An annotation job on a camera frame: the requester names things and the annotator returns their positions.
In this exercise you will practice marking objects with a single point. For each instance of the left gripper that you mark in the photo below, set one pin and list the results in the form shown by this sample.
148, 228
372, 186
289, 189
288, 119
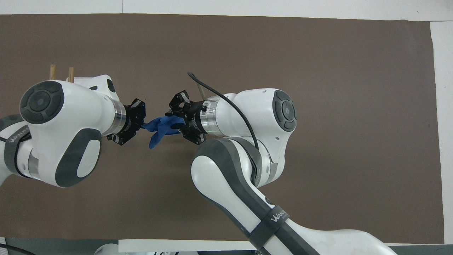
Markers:
133, 119

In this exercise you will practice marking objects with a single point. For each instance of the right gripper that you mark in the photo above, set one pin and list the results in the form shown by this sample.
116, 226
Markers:
194, 118

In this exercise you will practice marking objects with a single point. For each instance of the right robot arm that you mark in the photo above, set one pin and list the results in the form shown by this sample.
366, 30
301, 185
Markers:
226, 177

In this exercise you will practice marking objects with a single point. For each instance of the blue towel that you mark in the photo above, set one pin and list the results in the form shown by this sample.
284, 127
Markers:
161, 127

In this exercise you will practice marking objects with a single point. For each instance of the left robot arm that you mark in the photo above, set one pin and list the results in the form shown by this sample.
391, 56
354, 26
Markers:
70, 117

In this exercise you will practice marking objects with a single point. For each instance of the wooden rod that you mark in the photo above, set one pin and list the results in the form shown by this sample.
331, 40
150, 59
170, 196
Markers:
71, 74
52, 72

